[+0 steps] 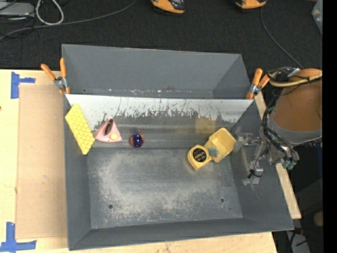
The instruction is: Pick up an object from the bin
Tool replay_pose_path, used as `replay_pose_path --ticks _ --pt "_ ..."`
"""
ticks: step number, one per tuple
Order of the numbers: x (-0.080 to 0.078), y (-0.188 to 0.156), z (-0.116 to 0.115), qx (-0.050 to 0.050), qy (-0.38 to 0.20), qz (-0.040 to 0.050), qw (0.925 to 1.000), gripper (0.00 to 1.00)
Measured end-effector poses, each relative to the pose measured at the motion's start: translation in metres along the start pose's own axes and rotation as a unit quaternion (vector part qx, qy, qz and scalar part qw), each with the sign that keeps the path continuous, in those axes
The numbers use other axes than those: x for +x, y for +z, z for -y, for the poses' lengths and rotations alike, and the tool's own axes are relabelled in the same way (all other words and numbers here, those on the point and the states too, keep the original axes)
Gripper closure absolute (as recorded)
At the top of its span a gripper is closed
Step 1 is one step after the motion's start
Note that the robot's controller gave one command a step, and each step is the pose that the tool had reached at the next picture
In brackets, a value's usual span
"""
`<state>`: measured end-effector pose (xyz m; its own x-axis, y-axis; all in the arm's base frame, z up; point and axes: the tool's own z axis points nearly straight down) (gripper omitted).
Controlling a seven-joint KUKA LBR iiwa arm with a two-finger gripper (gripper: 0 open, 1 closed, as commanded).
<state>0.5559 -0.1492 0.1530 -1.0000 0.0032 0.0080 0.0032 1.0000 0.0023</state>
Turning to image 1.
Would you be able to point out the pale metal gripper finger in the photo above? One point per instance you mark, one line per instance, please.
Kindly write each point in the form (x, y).
(243, 140)
(253, 178)

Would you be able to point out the yellow plastic cup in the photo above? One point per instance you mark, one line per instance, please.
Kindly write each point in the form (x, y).
(222, 142)

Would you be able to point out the yellow tape measure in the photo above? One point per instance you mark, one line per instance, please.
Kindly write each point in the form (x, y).
(198, 158)

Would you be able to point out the grey metal bin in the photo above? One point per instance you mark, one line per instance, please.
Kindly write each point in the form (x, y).
(163, 188)

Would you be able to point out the blue and orange ball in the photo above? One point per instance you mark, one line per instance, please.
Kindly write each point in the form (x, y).
(137, 140)

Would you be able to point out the pink triangular toy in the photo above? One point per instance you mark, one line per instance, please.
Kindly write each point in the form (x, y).
(106, 137)

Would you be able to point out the yellow studded building plate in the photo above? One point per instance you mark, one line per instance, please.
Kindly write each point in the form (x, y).
(79, 129)

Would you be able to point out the brown cardboard board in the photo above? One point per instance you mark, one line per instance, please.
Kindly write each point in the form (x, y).
(39, 162)

